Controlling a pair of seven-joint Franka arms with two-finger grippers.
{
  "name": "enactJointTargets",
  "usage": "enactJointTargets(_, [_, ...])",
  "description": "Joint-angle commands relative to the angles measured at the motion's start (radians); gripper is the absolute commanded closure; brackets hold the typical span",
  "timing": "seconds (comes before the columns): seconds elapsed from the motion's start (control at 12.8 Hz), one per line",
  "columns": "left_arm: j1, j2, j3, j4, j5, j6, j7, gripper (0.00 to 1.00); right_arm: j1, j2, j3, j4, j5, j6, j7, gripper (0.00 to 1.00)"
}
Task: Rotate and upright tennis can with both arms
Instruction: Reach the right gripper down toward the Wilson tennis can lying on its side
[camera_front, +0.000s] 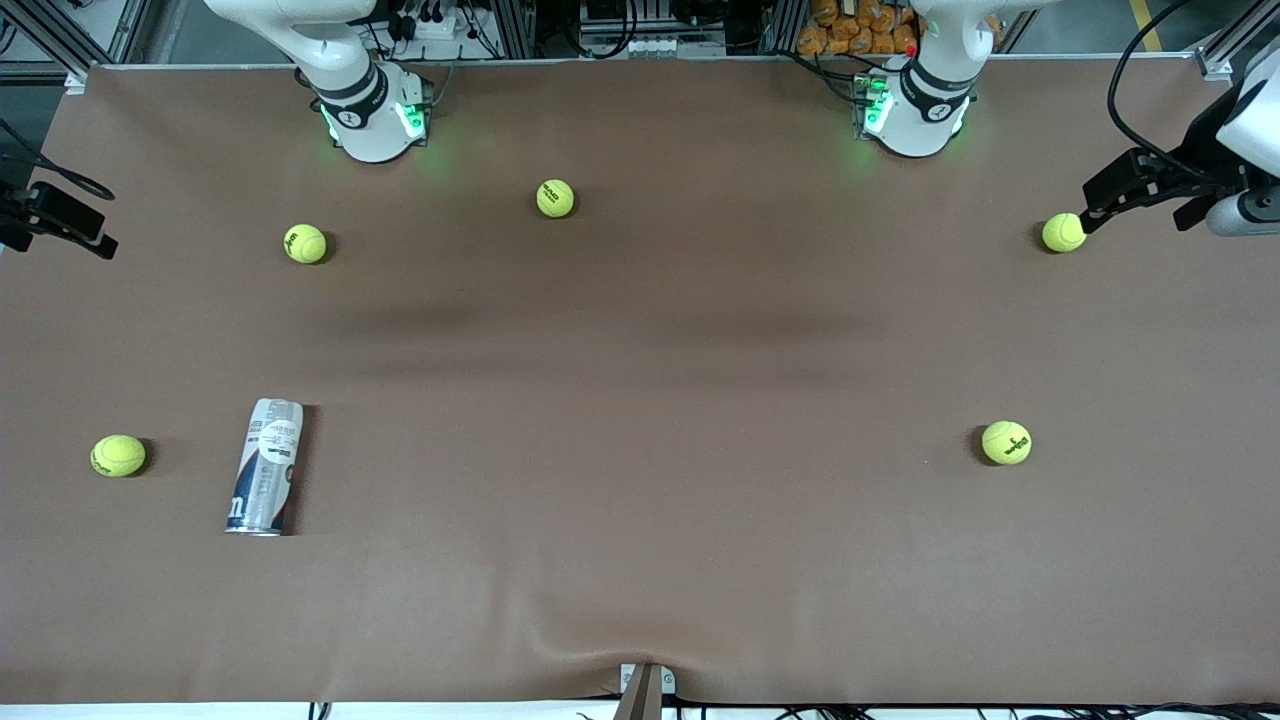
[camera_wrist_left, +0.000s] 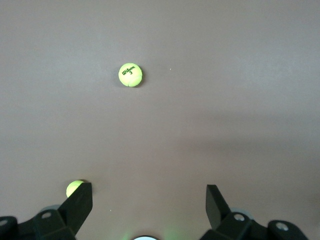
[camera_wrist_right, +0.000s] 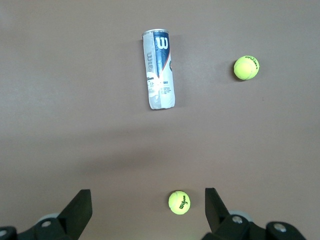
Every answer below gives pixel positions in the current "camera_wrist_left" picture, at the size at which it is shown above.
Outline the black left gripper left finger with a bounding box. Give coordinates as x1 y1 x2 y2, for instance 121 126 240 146
32 182 94 240

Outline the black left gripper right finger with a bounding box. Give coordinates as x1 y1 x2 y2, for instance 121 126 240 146
202 184 270 240

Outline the yellow-green tennis ball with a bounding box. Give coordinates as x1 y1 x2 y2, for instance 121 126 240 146
65 179 86 198
118 62 144 88

